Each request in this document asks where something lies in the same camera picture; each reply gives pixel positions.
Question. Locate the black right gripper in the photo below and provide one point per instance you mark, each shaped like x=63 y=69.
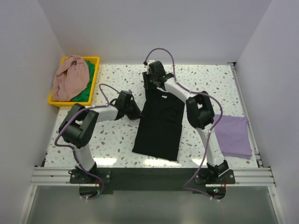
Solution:
x=146 y=85

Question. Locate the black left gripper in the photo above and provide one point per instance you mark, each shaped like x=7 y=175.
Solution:
x=137 y=114

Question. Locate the black t shirt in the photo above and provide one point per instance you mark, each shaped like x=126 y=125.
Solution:
x=160 y=126

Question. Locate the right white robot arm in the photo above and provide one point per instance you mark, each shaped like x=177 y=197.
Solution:
x=199 y=110

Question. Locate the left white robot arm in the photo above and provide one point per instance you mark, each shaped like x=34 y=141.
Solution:
x=77 y=128

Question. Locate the green t shirt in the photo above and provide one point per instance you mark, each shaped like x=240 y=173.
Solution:
x=84 y=95

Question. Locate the pink t shirt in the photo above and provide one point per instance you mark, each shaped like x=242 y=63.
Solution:
x=70 y=79

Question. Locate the folded purple t shirt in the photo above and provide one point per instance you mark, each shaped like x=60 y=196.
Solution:
x=233 y=138

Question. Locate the aluminium front rail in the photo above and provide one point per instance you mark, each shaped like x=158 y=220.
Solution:
x=243 y=177

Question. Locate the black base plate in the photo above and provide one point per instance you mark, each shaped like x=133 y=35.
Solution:
x=110 y=180

